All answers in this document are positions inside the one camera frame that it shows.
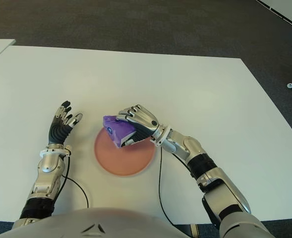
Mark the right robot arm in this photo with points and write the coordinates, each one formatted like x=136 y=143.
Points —
x=210 y=171

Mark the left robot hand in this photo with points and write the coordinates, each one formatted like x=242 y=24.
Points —
x=57 y=131

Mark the silver robot torso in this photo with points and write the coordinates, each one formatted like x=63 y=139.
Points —
x=98 y=223

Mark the pink round plate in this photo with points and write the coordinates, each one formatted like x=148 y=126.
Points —
x=131 y=158

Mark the white panel with black edge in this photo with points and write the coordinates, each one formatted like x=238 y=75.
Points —
x=289 y=8

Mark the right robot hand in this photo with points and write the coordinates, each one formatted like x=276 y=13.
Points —
x=143 y=119

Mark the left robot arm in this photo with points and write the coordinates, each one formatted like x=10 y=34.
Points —
x=45 y=173

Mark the purple tissue paper pack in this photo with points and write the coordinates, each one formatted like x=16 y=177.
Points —
x=118 y=129

